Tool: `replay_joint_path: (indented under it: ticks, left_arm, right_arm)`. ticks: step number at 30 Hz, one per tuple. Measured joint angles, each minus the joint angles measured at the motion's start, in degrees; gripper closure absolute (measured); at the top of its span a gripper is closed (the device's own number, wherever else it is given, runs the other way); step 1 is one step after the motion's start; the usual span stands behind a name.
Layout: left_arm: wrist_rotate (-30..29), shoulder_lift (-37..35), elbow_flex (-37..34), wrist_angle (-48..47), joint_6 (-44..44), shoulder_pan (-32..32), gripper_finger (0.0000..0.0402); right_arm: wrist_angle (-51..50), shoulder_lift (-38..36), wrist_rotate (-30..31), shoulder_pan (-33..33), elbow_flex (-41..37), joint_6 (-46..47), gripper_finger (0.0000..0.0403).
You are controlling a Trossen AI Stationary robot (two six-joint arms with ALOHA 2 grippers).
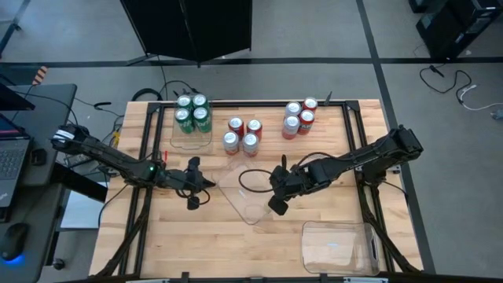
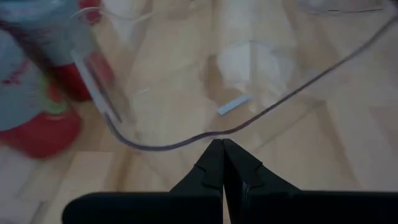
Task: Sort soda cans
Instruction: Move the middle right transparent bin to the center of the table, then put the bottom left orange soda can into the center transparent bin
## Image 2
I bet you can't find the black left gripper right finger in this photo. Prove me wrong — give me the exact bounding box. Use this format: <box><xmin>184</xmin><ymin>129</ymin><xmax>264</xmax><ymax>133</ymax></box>
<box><xmin>223</xmin><ymin>139</ymin><xmax>398</xmax><ymax>224</ymax></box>

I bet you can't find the white and red soda can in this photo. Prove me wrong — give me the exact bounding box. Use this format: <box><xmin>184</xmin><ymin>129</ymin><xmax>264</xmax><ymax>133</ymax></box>
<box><xmin>40</xmin><ymin>0</ymin><xmax>116</xmax><ymax>102</ymax></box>
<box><xmin>0</xmin><ymin>18</ymin><xmax>83</xmax><ymax>159</ymax></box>

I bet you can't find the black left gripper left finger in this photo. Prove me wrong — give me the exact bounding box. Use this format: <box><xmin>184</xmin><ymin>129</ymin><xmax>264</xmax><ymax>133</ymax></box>
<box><xmin>61</xmin><ymin>139</ymin><xmax>224</xmax><ymax>224</ymax></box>

